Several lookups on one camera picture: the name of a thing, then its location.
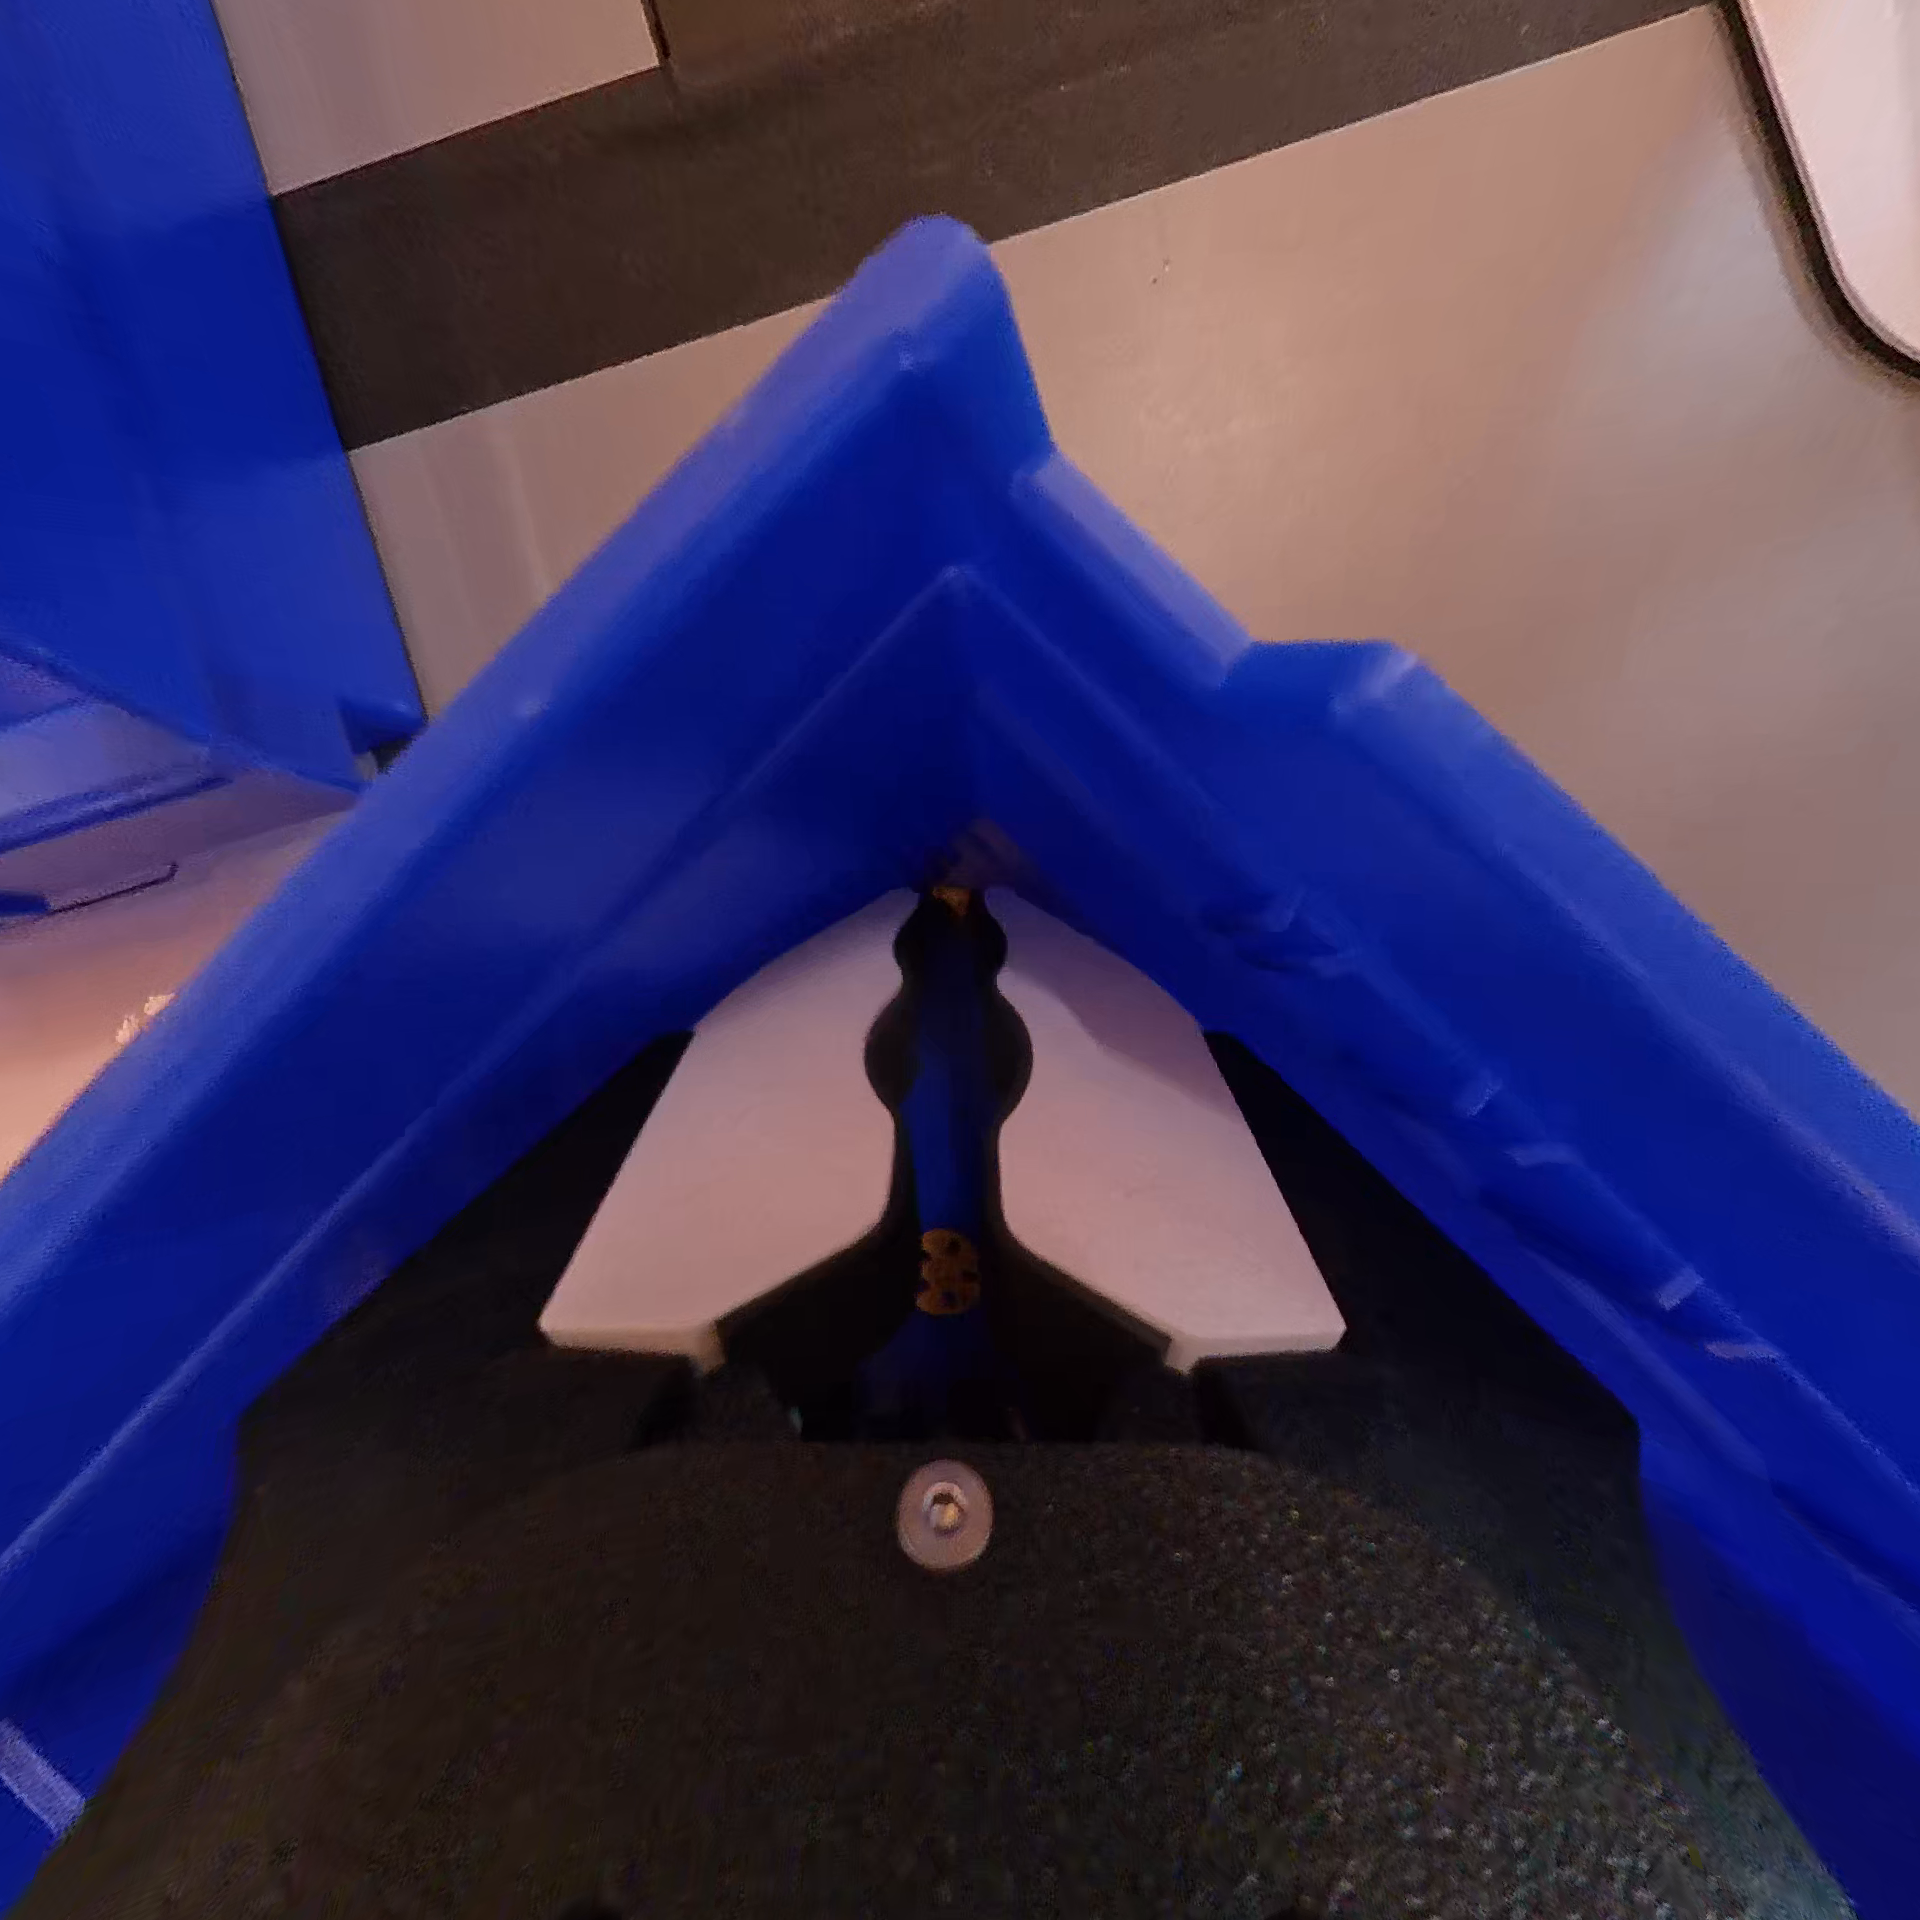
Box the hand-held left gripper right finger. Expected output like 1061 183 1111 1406
981 888 1346 1374

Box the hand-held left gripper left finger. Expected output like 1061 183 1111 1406
540 891 927 1369

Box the blue plastic bin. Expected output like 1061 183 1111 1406
0 215 1920 1920
0 0 426 917

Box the white booklet stand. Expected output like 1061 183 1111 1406
1739 0 1920 375

